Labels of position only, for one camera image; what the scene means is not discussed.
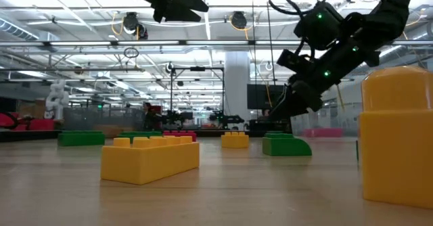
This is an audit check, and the thin black hanging cable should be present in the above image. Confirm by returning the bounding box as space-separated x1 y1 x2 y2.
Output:
250 0 258 85

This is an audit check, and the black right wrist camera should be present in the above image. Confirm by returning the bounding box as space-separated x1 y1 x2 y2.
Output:
293 1 343 51

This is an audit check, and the white robot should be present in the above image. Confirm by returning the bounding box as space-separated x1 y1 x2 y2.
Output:
45 80 70 122

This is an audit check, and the red tool cabinet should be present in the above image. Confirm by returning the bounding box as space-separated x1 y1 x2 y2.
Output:
152 104 163 131

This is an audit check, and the black frame robot station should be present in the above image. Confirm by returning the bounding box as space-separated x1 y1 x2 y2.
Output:
170 66 225 132

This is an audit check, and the silver ventilation duct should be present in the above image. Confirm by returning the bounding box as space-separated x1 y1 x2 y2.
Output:
0 18 40 41

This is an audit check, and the yellow rounded-top block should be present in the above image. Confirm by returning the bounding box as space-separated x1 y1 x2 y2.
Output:
358 66 433 210

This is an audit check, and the black aluminium table frame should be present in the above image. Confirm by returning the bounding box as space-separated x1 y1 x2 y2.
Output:
0 129 294 143

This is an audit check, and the grey translucent bin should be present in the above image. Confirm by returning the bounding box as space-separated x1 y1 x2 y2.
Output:
64 106 145 138

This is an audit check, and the white square pillar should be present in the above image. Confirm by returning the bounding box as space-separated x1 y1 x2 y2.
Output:
225 51 251 131

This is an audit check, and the red rectangular block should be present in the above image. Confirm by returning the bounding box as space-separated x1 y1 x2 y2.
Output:
317 127 344 138

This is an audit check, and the green rectangular block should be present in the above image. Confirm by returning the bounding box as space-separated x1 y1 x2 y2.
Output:
57 130 106 148
116 131 163 144

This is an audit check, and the green curved block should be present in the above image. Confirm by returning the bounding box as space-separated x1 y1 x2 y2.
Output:
262 130 313 158

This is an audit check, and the red six-stud block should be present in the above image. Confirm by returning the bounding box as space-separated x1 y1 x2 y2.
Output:
162 130 198 143

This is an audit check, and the clear plastic bin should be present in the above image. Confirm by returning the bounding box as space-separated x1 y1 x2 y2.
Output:
290 102 360 138

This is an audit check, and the cardboard box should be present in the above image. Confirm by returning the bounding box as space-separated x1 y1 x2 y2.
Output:
18 99 47 118

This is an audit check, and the yellow hanging cable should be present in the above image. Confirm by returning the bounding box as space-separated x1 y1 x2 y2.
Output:
313 0 345 111

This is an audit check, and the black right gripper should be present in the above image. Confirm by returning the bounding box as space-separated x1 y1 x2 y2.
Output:
267 32 382 121

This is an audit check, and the person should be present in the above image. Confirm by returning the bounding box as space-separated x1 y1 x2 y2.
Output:
141 101 155 131

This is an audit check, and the black hanging cable loop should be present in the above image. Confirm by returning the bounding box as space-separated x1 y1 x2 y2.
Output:
123 47 139 60

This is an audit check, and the yellow four-stud block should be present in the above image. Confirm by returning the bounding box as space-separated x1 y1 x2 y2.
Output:
221 132 250 150

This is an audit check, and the black monitor cart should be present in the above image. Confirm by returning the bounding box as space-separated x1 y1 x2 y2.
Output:
246 83 292 132

